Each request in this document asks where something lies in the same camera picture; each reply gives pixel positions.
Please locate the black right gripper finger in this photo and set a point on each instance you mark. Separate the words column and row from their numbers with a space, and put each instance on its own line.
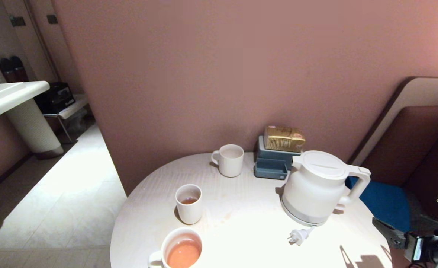
column 392, row 235

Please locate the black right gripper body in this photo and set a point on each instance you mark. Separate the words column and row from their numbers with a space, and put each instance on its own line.
column 429, row 245

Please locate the white electric kettle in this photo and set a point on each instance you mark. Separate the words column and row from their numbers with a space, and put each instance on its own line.
column 312, row 186

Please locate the blue cushion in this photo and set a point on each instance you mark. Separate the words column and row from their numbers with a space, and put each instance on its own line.
column 384, row 204

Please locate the grey cloth bag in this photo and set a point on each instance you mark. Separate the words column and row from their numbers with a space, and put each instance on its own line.
column 423, row 212

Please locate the round grey kettle base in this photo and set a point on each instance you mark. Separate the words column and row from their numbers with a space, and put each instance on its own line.
column 302, row 220

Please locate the white kettle power plug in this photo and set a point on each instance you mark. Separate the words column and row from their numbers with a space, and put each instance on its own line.
column 297, row 236

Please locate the blue-grey plastic box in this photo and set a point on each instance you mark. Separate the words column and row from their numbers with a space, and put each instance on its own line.
column 271, row 169

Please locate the beige brown-edged panel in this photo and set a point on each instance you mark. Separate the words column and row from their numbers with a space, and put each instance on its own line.
column 419, row 93

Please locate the gold foil packet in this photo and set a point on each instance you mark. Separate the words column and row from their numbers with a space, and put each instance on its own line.
column 284, row 138

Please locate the small white ribbed mug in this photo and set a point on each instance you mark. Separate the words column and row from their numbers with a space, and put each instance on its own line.
column 231, row 163

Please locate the large white ribbed mug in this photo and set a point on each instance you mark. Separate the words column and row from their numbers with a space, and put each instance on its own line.
column 174, row 242

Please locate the white metal-legged shelf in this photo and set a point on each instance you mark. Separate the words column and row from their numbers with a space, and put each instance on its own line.
column 76, row 106

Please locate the black box appliance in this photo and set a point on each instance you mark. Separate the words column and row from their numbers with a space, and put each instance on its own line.
column 55, row 97

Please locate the dark bottle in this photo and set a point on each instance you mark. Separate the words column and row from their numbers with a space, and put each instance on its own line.
column 7, row 71
column 20, row 70

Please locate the white sink basin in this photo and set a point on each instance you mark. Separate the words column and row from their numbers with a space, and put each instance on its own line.
column 7, row 96

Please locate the dark wall bracket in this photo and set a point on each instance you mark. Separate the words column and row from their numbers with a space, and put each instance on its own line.
column 52, row 18
column 18, row 21

